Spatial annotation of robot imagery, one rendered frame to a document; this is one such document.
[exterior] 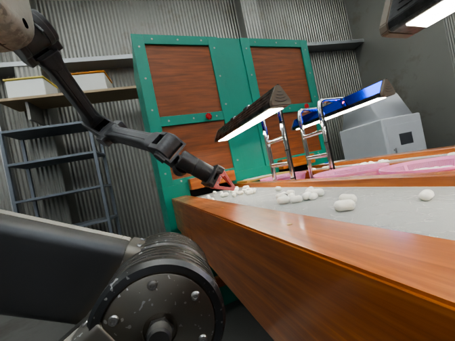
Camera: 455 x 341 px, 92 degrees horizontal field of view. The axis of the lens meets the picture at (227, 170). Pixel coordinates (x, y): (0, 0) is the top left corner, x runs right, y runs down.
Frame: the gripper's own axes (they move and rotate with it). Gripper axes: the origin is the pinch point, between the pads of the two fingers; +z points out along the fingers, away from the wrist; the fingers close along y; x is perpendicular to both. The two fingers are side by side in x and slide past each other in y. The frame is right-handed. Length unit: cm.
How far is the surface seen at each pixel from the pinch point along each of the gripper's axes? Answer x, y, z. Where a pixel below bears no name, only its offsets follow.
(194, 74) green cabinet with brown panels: -67, 72, -33
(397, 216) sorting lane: -0.9, -44.8, 10.7
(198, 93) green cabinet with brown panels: -57, 72, -25
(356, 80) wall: -365, 247, 230
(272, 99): -30.8, -7.6, -3.6
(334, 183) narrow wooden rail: -15.1, -13.9, 25.9
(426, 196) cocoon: -7.5, -44.2, 17.0
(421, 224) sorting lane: 0.5, -49.0, 9.1
